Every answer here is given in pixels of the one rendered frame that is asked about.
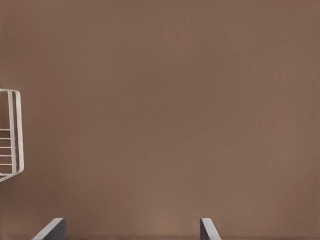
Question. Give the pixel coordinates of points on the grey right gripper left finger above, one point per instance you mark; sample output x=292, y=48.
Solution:
x=53, y=231

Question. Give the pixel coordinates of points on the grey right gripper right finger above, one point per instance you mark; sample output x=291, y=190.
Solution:
x=207, y=231

